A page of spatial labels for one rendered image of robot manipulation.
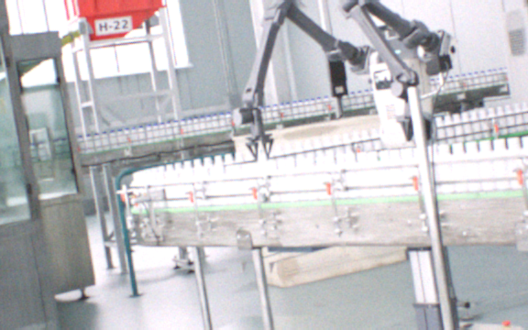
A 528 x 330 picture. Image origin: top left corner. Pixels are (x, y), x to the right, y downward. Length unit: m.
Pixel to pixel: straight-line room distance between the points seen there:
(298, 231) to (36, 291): 3.27
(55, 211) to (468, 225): 6.24
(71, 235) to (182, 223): 4.69
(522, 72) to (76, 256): 4.26
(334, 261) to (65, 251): 2.34
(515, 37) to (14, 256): 5.17
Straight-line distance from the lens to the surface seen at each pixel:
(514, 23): 10.60
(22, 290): 7.52
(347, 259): 8.98
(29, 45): 9.78
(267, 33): 4.83
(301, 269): 8.83
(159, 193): 5.34
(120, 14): 11.31
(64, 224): 9.82
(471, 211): 3.92
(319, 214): 4.47
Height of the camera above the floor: 1.40
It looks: 3 degrees down
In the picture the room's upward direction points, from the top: 9 degrees counter-clockwise
